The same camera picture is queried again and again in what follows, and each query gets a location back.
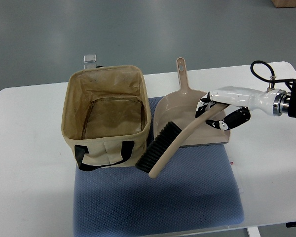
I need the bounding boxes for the pink hand broom black bristles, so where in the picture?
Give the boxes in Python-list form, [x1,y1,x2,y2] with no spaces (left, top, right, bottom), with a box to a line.
[135,103,228,179]

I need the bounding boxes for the brown cardboard box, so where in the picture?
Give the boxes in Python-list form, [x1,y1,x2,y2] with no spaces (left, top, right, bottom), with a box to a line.
[272,0,296,8]

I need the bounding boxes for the blue textured mat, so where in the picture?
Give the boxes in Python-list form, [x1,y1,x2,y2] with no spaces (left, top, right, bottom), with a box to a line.
[72,96,245,237]

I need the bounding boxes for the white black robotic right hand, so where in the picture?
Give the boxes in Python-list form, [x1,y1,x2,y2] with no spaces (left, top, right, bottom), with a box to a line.
[195,86,289,130]

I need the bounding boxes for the pink plastic dustpan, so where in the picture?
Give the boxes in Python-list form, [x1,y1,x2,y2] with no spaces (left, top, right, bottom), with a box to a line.
[153,58,230,147]

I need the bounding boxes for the beige fabric bag black handles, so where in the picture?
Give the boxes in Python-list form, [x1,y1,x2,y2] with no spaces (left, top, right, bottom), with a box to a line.
[61,65,151,171]

